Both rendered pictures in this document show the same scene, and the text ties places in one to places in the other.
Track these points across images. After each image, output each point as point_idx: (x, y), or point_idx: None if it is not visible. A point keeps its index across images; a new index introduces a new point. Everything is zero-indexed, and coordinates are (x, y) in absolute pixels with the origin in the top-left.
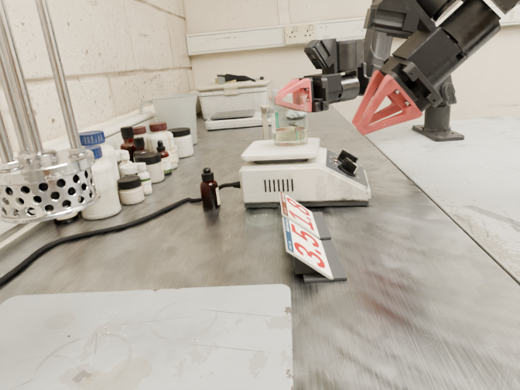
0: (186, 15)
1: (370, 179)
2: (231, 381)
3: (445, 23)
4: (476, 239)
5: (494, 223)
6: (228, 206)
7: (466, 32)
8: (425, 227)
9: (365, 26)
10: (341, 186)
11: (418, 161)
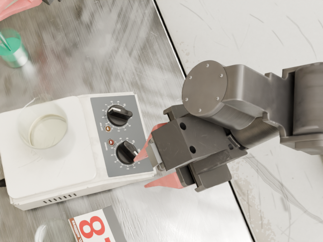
0: None
1: (141, 83)
2: None
3: (236, 130)
4: (253, 234)
5: (267, 195)
6: (2, 206)
7: (257, 143)
8: (213, 219)
9: (150, 160)
10: (127, 181)
11: (189, 1)
